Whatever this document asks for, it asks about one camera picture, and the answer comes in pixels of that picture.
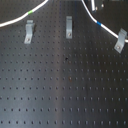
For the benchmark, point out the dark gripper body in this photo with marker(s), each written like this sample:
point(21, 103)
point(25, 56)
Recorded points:
point(100, 4)

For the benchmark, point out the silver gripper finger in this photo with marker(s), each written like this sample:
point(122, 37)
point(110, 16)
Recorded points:
point(93, 5)

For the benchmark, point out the middle grey cable clip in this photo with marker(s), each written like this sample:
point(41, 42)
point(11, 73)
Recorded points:
point(68, 27)

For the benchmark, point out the grey cable clip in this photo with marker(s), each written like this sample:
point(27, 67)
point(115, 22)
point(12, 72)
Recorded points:
point(121, 41)
point(29, 31)
point(68, 27)

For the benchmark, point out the right grey cable clip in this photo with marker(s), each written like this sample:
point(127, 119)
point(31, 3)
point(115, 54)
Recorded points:
point(121, 41)

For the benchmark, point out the left grey cable clip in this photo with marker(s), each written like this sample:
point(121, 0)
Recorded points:
point(29, 31)

